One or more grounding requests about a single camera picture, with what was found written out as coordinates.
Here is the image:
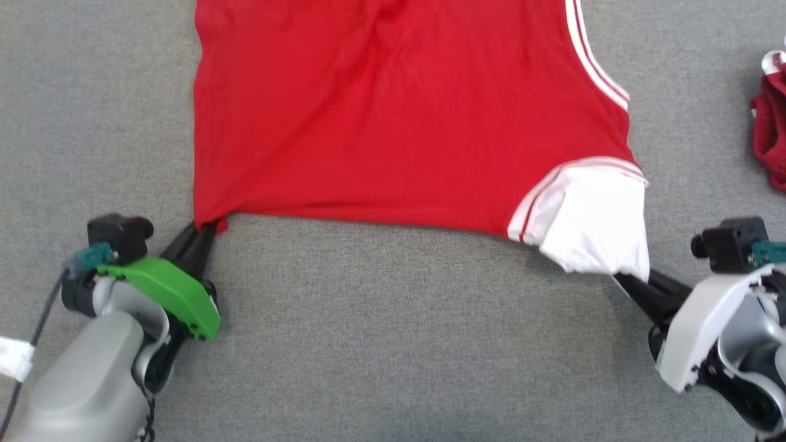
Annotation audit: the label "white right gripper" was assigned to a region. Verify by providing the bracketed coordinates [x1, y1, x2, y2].
[613, 265, 774, 394]

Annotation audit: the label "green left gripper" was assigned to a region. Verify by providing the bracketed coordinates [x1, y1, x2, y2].
[97, 222, 222, 395]

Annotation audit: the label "red shorts with white stripes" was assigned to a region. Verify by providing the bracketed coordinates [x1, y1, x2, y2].
[749, 52, 786, 193]

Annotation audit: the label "red jersey with white sleeve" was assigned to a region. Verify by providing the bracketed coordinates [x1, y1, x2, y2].
[192, 0, 652, 283]

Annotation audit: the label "grey fabric sofa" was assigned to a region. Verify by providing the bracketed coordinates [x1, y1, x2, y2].
[0, 0, 786, 442]

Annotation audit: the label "teal left camera connector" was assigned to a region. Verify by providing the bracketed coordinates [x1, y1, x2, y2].
[63, 242, 117, 274]

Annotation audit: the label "teal camera connector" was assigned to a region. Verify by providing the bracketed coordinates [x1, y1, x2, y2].
[63, 242, 117, 274]
[752, 241, 786, 266]

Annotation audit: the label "teal right camera connector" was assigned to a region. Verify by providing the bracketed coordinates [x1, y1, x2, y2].
[752, 241, 786, 266]

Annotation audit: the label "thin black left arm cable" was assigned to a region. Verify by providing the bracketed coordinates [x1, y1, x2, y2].
[0, 270, 66, 442]

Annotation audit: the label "white cable label tag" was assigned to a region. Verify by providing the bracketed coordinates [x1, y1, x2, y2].
[0, 336, 35, 383]

